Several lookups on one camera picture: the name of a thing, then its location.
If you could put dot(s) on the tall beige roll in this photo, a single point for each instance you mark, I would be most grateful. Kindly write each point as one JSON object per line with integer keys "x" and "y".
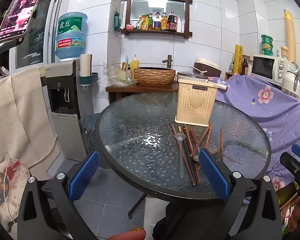
{"x": 290, "y": 37}

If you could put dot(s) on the white microwave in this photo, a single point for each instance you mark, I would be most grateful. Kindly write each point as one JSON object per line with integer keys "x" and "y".
{"x": 262, "y": 67}

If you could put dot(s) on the white bottle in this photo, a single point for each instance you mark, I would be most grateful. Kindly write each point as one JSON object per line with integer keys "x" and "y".
{"x": 179, "y": 25}

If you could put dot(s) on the white brown rice cooker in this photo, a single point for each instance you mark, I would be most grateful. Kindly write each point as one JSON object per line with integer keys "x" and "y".
{"x": 207, "y": 67}

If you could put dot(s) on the dark soy sauce bottle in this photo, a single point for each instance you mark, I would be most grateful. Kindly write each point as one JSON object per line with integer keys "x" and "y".
{"x": 172, "y": 23}

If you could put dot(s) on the wooden crate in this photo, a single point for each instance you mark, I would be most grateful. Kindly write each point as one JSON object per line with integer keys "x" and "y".
{"x": 231, "y": 75}

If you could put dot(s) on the beige perforated utensil holder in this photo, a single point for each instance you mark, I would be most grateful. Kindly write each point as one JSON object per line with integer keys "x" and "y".
{"x": 196, "y": 102}

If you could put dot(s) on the person's left hand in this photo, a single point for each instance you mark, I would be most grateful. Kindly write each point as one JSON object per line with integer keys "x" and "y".
{"x": 127, "y": 235}

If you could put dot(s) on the teal wall-mounted holder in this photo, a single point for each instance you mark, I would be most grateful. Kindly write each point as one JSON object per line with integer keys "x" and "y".
{"x": 93, "y": 78}

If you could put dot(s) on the round glass table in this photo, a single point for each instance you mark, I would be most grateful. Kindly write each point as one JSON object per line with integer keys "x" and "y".
{"x": 140, "y": 120}

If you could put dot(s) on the white electric kettle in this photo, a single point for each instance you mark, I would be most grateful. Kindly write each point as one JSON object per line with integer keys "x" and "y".
{"x": 291, "y": 80}

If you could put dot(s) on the beige cloth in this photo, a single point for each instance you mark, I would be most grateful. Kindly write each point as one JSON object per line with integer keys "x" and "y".
{"x": 12, "y": 110}

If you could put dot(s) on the purple label oil bottle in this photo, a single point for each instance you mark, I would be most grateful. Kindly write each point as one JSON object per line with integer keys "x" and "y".
{"x": 157, "y": 22}

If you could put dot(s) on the small metal spoon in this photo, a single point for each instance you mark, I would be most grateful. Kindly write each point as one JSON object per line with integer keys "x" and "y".
{"x": 196, "y": 158}

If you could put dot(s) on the aluminium framed window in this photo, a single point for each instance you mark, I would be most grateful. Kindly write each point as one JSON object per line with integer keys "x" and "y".
{"x": 40, "y": 40}

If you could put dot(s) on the yellow roll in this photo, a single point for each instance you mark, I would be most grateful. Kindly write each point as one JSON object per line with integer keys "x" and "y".
{"x": 238, "y": 60}

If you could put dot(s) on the dark cloth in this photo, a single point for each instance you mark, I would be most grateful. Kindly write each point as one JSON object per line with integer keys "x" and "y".
{"x": 180, "y": 220}

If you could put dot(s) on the brown wooden chopstick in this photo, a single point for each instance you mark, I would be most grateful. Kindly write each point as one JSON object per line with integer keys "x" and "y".
{"x": 222, "y": 142}
{"x": 190, "y": 177}
{"x": 188, "y": 135}
{"x": 207, "y": 133}

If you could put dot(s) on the amber oil bottle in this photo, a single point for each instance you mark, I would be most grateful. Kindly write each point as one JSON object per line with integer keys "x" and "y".
{"x": 164, "y": 23}

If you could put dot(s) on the purple floral cloth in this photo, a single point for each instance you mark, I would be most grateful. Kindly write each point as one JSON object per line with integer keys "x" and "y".
{"x": 277, "y": 115}

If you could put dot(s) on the clear plastic bags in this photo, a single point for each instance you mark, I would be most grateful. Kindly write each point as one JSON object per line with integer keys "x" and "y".
{"x": 110, "y": 77}

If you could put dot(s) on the green bottle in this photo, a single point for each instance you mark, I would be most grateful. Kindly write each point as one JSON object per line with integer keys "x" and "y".
{"x": 150, "y": 23}

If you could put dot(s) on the pink bowl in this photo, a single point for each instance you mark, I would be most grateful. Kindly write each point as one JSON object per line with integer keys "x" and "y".
{"x": 130, "y": 27}

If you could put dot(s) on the smartphone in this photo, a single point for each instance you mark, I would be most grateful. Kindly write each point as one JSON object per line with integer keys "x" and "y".
{"x": 21, "y": 10}

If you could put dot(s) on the wicker pattern basin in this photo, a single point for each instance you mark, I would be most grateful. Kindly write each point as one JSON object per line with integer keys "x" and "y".
{"x": 153, "y": 77}

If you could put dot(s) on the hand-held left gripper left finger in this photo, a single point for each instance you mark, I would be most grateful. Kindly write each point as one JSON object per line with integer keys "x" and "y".
{"x": 85, "y": 175}

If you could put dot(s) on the white cup dispenser tube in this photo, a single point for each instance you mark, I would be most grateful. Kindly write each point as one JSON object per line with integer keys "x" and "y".
{"x": 86, "y": 63}

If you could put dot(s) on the dog print cushion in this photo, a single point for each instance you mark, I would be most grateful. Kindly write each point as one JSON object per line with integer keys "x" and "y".
{"x": 5, "y": 187}

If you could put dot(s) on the brown glass bottle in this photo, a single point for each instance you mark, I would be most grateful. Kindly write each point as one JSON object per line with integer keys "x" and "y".
{"x": 244, "y": 67}

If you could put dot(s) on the white pot glass lid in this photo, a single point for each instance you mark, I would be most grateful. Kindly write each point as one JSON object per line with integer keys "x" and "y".
{"x": 190, "y": 75}

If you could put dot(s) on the blue water bottle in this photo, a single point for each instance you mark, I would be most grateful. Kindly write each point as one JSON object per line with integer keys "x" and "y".
{"x": 71, "y": 37}

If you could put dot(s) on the wooden counter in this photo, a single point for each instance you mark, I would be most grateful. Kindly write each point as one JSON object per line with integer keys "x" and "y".
{"x": 140, "y": 88}

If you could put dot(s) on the yellow green packet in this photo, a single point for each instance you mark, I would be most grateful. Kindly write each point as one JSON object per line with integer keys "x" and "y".
{"x": 142, "y": 23}

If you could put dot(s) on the cream jar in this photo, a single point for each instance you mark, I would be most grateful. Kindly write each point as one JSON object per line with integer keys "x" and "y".
{"x": 284, "y": 52}

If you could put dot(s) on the white container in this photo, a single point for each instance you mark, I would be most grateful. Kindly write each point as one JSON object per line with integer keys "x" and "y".
{"x": 249, "y": 68}

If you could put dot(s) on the black chopstick gold band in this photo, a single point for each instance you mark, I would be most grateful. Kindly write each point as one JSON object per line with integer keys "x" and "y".
{"x": 193, "y": 170}
{"x": 188, "y": 156}

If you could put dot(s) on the yellow soap bottle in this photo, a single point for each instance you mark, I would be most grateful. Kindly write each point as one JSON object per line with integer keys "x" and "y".
{"x": 134, "y": 65}

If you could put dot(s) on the long grey spoon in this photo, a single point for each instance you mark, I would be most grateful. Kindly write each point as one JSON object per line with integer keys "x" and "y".
{"x": 181, "y": 160}

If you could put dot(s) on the bronze faucet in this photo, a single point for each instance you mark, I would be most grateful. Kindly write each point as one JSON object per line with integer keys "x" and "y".
{"x": 168, "y": 60}

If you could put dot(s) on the pale green fruit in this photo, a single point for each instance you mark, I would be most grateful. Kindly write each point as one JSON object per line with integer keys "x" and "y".
{"x": 122, "y": 76}

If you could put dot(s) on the wooden framed mirror shelf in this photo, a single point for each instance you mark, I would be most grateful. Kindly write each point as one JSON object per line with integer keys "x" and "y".
{"x": 157, "y": 7}

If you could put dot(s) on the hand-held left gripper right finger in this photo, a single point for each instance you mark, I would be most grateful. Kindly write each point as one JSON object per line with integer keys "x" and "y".
{"x": 213, "y": 175}

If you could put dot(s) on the grey water dispenser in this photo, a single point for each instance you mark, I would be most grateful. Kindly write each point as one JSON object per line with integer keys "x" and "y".
{"x": 65, "y": 100}

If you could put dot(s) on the orange brown patterned cloth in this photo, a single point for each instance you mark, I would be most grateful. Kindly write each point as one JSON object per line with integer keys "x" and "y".
{"x": 287, "y": 205}

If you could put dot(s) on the white rice paddle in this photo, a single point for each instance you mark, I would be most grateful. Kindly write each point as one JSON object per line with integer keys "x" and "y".
{"x": 198, "y": 69}

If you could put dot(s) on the pair of wooden chopsticks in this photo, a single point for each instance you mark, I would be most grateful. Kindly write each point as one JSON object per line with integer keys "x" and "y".
{"x": 209, "y": 140}

